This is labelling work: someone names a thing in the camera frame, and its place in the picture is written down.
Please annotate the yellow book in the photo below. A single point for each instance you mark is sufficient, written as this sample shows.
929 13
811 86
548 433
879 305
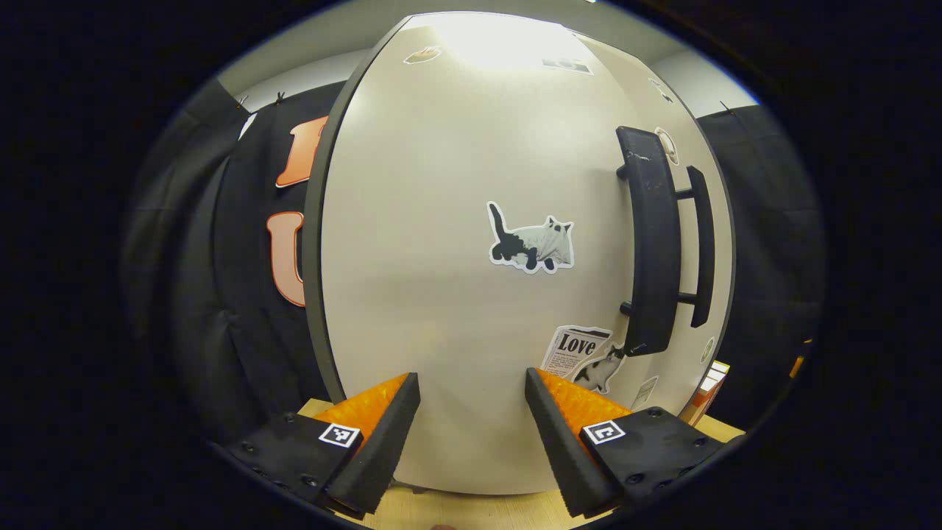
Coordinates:
721 366

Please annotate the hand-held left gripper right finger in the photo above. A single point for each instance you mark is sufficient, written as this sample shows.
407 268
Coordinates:
559 449

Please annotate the white and orange book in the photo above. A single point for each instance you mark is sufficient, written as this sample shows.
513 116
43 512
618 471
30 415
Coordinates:
703 401

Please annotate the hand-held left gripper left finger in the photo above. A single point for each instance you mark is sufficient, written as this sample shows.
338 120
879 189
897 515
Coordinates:
383 449

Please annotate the white shoe cabinet door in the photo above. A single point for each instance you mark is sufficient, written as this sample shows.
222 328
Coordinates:
427 294
725 235

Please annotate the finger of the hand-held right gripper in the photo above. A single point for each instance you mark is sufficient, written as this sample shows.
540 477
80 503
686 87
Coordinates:
800 362

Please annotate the white shoe cabinet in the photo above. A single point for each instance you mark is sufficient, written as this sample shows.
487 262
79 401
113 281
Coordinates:
313 221

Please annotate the black backdrop cloth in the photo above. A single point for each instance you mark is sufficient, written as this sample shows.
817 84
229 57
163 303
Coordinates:
773 243
191 294

